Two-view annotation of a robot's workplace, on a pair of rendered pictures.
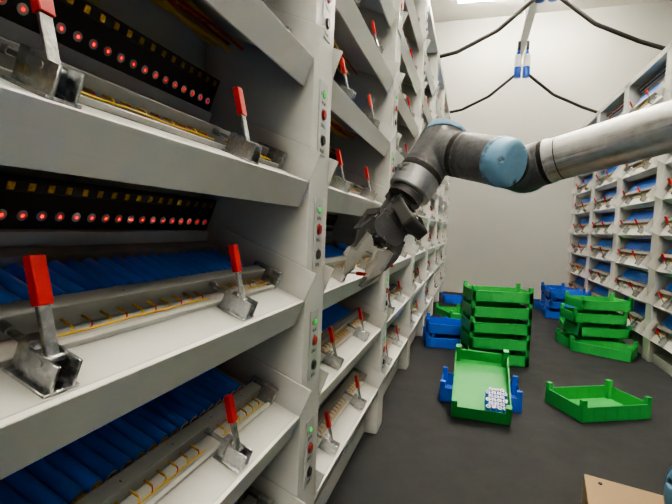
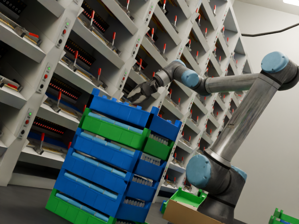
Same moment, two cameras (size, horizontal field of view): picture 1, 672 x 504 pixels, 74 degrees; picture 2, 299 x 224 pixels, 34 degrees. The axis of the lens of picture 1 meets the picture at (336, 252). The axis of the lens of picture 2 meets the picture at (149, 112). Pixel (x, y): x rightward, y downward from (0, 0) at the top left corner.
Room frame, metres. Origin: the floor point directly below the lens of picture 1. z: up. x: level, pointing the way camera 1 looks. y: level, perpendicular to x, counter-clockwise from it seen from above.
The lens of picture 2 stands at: (-1.81, -0.31, 0.30)
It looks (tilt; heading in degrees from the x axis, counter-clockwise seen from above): 5 degrees up; 3
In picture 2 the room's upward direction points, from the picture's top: 21 degrees clockwise
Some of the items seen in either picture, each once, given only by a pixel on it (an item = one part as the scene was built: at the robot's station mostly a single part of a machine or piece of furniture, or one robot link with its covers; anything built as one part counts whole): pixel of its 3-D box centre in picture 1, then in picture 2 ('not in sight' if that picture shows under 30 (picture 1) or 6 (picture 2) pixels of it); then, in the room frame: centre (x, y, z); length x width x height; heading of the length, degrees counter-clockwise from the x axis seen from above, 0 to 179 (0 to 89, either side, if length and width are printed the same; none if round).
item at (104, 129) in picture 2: not in sight; (126, 134); (0.02, -0.16, 0.36); 0.30 x 0.20 x 0.08; 59
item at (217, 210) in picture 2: not in sight; (218, 208); (0.68, -0.66, 0.20); 0.19 x 0.19 x 0.10
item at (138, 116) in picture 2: not in sight; (134, 114); (0.02, -0.16, 0.44); 0.30 x 0.20 x 0.08; 59
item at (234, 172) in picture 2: not in sight; (227, 182); (0.67, -0.66, 0.34); 0.17 x 0.15 x 0.18; 134
